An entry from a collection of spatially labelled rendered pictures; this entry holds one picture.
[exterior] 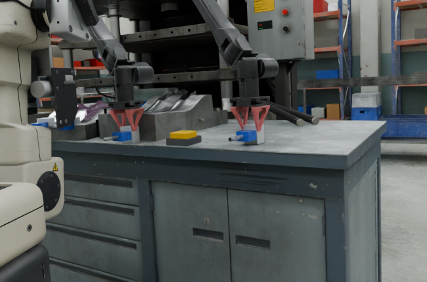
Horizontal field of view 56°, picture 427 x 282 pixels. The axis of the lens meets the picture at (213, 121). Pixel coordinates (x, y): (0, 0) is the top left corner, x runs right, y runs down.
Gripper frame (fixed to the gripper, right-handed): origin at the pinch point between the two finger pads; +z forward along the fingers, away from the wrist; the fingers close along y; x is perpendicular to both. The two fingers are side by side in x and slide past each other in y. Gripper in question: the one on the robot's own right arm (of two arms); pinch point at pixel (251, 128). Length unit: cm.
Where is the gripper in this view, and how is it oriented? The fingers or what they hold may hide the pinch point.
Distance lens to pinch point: 116.7
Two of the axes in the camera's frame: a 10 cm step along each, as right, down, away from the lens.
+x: -6.5, 1.2, -7.5
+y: -7.6, -0.2, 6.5
